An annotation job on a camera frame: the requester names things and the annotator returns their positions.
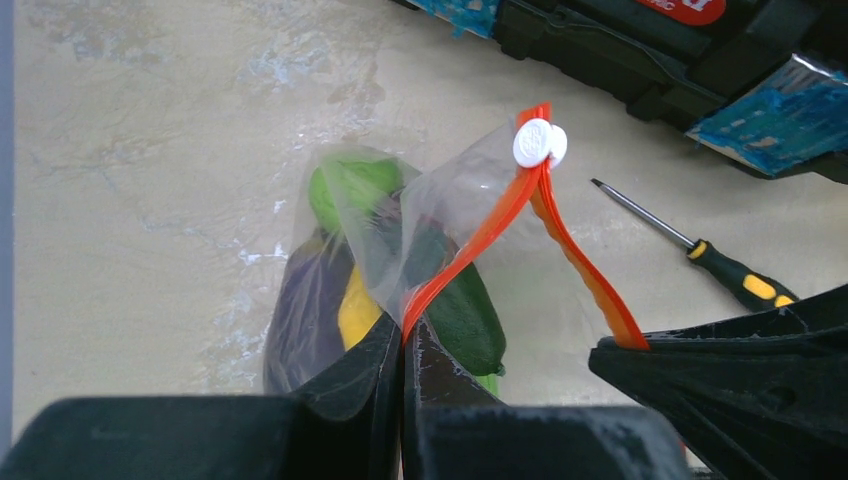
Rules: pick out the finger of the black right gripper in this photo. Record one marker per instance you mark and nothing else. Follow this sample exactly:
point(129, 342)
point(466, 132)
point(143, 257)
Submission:
point(762, 396)

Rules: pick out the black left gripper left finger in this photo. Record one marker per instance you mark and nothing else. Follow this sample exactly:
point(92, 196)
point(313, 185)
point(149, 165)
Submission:
point(342, 424)

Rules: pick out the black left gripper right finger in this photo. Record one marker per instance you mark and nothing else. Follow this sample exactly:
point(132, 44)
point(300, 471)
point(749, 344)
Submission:
point(453, 428)

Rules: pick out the purple eggplant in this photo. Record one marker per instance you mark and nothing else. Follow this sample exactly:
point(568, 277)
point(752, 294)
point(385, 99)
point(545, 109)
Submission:
point(303, 338)

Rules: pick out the dark green avocado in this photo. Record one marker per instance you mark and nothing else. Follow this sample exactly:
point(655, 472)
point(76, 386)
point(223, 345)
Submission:
point(462, 315)

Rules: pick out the yellow corn cob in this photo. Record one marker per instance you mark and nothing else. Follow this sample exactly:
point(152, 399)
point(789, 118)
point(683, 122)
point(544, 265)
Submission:
point(358, 312)

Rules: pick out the clear orange zip top bag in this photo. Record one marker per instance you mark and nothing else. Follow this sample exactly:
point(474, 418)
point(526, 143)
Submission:
point(475, 250)

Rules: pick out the black yellow screwdriver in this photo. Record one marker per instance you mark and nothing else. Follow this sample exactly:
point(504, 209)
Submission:
point(752, 289)

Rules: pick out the black plastic toolbox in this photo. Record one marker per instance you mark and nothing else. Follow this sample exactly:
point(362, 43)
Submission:
point(761, 82)

